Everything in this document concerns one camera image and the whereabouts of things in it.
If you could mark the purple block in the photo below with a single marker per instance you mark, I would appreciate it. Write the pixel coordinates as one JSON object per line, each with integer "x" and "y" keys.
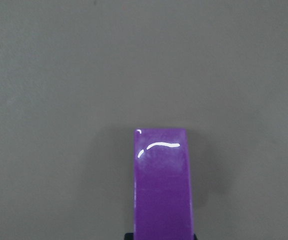
{"x": 162, "y": 185}

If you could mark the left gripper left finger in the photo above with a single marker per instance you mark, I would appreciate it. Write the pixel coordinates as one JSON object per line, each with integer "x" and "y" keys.
{"x": 129, "y": 236}

